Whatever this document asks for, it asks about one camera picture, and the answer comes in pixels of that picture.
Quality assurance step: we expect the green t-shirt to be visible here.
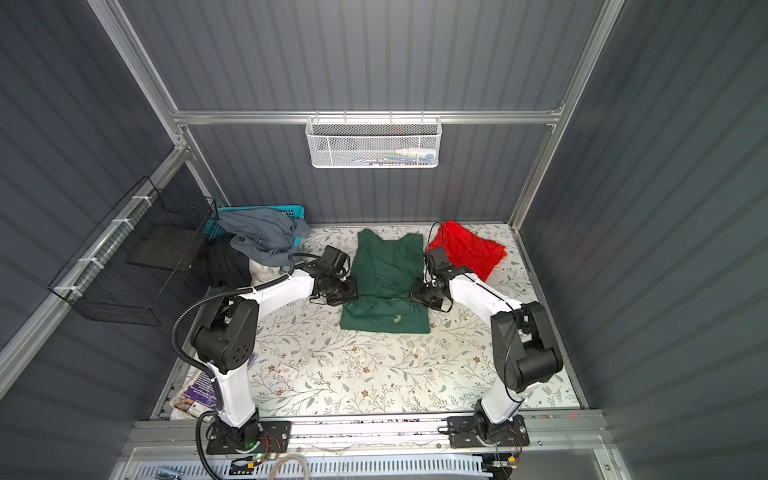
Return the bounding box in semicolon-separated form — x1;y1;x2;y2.
340;229;430;334

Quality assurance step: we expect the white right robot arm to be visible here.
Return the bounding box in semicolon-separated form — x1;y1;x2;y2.
411;248;564;452

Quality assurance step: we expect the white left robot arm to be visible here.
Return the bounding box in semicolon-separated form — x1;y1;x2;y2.
191;246;357;458

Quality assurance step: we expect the folded red t-shirt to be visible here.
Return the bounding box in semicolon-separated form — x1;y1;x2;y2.
426;221;507;281

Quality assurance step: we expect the white t-shirt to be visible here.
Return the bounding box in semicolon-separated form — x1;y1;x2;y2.
248;260;282;286

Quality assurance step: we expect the grey t-shirt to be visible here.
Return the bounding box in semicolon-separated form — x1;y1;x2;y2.
217;208;310;267

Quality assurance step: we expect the small white card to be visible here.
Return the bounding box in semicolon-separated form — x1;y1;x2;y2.
275;364;299;381

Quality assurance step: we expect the black t-shirt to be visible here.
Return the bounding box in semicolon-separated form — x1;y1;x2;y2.
201;236;251;289

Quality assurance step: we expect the teal plastic laundry basket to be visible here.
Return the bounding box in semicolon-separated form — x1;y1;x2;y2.
203;205;310;250

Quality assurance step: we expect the purple booklet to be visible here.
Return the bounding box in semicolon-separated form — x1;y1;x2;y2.
169;354;255;419

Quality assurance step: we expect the white wire mesh basket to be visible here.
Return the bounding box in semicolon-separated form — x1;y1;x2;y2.
305;113;443;169

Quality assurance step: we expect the black corrugated cable conduit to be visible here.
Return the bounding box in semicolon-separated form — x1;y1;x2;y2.
170;251;322;480

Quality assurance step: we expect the black wire mesh basket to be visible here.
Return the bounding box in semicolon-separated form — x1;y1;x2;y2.
48;173;216;327

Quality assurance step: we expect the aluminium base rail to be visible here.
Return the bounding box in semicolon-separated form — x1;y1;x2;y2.
121;409;614;459

